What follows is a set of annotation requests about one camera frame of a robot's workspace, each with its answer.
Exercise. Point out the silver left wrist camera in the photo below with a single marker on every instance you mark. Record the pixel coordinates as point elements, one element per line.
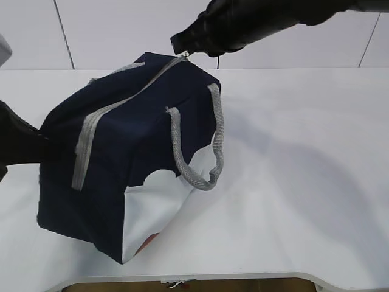
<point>5,51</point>

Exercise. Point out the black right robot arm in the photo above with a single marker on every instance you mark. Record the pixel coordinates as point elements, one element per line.
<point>270,17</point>

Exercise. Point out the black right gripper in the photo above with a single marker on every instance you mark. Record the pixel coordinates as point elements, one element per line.
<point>218,30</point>

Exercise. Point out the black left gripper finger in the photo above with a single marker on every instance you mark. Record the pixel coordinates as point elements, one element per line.
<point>21,143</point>

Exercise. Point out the navy blue lunch bag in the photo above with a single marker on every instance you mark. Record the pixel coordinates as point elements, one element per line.
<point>137,143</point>

